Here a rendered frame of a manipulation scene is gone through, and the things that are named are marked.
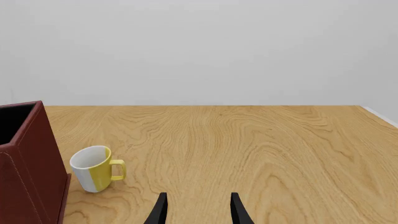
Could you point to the yellow and white mug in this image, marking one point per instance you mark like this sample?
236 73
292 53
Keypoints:
93 171

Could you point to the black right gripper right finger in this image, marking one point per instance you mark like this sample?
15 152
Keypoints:
239 212

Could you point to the red-brown desk caddy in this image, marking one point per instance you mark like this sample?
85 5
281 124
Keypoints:
29 168

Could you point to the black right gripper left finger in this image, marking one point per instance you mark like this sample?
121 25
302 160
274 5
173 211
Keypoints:
159 211

